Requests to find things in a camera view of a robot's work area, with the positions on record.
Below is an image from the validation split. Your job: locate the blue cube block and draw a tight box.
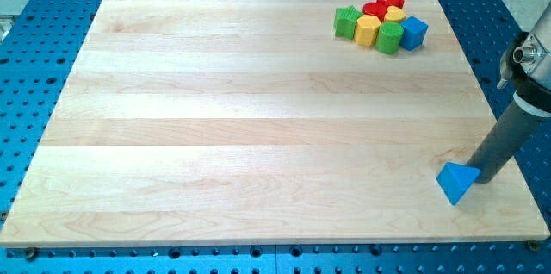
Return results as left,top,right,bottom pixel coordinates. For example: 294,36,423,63
400,16,429,51

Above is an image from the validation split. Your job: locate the blue triangle block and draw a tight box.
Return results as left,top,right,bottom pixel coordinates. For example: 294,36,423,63
436,162,480,206

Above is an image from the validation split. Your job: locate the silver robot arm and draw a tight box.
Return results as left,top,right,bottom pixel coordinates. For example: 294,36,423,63
497,4,550,113

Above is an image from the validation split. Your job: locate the wooden board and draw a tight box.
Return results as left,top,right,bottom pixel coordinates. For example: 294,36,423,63
1,0,549,248

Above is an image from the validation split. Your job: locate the green star block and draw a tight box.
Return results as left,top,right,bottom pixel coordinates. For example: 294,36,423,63
333,5,362,40

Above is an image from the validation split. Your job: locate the yellow hexagon block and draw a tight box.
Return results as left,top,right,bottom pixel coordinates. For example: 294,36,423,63
354,15,381,47

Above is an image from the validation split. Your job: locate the green cylinder block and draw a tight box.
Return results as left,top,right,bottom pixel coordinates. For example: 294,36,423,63
375,22,404,54

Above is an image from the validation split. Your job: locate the red cylinder block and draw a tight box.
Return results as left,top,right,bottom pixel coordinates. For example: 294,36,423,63
362,2,387,22

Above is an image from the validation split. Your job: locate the yellow heart block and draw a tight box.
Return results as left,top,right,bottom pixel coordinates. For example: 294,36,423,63
383,6,406,23

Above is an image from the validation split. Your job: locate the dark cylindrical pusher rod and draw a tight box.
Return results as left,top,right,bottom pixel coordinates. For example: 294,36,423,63
467,92,550,184

